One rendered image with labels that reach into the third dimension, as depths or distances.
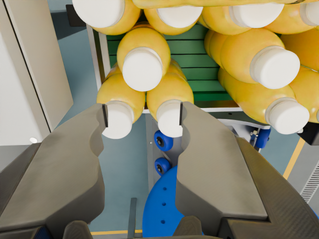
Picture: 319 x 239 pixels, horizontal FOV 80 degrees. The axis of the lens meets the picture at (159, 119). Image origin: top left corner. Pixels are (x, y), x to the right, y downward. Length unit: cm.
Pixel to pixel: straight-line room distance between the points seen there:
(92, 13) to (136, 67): 6
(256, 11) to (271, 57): 5
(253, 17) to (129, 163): 165
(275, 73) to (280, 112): 5
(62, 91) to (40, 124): 7
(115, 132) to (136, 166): 157
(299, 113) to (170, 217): 23
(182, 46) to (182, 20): 19
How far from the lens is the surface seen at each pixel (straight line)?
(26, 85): 22
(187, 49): 38
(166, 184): 38
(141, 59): 19
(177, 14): 19
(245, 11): 20
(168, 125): 22
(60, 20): 39
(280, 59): 23
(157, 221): 34
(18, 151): 105
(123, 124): 22
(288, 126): 28
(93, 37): 30
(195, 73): 40
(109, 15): 19
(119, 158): 174
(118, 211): 232
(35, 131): 24
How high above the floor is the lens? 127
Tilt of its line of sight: 59 degrees down
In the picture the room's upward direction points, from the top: 175 degrees clockwise
